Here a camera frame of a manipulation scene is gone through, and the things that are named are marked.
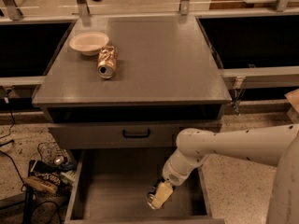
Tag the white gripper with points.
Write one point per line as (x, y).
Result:
(170, 174)

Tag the blue pepsi can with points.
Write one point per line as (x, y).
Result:
(155, 196)

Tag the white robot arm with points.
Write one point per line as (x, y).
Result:
(277, 146)

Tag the open grey middle drawer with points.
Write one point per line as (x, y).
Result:
(111, 187)

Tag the grey drawer cabinet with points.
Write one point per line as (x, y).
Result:
(165, 72)

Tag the crushed orange soda can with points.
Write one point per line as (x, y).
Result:
(107, 62)

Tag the green snack bag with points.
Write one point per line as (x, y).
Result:
(68, 177)

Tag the clear plastic bottle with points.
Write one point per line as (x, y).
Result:
(51, 154)

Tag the dark snack bag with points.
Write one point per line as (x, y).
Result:
(49, 173)

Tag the white paper bowl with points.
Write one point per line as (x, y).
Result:
(89, 43)

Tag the black drawer handle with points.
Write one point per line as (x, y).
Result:
(136, 135)

